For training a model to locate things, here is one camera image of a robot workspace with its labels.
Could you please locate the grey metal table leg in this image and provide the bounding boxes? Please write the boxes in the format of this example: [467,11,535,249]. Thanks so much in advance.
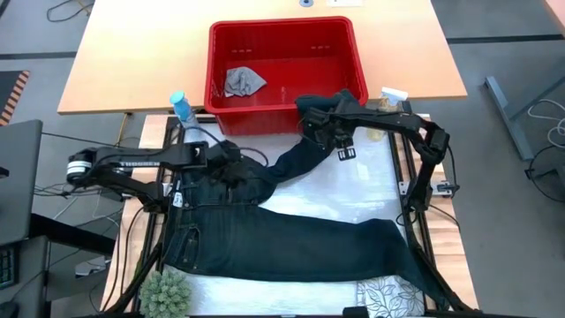
[484,65,565,161]

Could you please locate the white floor cable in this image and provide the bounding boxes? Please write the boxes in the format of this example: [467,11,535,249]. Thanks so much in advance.
[527,97,565,149]

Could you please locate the white leaf-print garment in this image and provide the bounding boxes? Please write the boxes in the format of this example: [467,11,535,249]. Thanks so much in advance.
[356,276,426,318]

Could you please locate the black aluminium table frame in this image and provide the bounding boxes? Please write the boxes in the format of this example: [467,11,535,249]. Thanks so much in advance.
[101,112,476,318]

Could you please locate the green artificial plant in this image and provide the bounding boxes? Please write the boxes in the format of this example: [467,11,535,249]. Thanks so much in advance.
[139,269,193,318]

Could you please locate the blue air freshener spray bottle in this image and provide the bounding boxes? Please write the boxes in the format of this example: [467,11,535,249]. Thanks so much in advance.
[169,90,208,145]

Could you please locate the yellow cable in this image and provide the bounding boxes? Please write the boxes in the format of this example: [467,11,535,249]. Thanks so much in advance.
[115,112,132,147]

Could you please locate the black side stand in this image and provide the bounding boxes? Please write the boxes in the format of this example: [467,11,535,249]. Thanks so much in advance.
[0,211,117,318]

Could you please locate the wooden desk corner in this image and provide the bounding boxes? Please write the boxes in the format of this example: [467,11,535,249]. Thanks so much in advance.
[542,0,565,34]

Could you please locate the dark blue jeans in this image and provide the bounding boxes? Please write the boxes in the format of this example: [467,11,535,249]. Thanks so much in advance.
[162,89,448,307]

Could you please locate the light wooden desk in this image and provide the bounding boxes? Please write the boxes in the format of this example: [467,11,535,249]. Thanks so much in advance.
[56,0,469,116]

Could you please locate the black floor cable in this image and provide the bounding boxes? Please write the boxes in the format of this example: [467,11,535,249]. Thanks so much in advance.
[46,0,96,23]

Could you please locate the red plastic laundry bin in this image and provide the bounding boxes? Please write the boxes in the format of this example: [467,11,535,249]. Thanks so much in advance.
[203,16,370,137]

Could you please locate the small grey cloth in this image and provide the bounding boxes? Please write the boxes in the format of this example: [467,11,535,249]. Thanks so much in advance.
[223,65,268,98]

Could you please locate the clear spray bottle white trigger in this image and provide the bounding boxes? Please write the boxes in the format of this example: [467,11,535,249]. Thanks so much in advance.
[366,87,410,141]

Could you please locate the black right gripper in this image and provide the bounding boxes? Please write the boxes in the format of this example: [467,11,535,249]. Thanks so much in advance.
[302,102,355,149]

